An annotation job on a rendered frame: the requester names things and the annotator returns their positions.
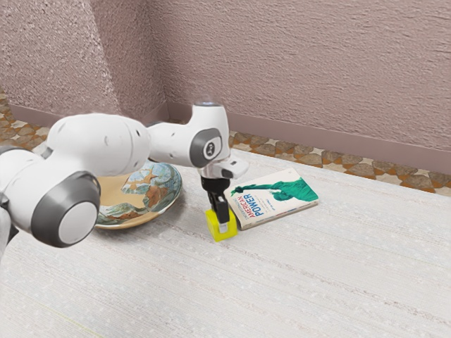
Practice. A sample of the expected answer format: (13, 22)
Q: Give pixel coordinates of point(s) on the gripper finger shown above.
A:
(222, 211)
(210, 200)

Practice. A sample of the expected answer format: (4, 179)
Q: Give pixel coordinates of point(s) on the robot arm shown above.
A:
(105, 144)

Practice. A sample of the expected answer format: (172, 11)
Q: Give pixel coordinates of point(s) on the white paperback book green figure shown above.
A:
(271, 200)

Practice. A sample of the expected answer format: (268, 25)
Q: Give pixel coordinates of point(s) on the yellow block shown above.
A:
(225, 235)

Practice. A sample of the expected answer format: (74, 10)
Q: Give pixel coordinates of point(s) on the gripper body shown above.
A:
(213, 185)

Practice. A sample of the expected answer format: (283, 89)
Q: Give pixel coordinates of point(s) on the painted ceramic bowl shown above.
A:
(155, 197)

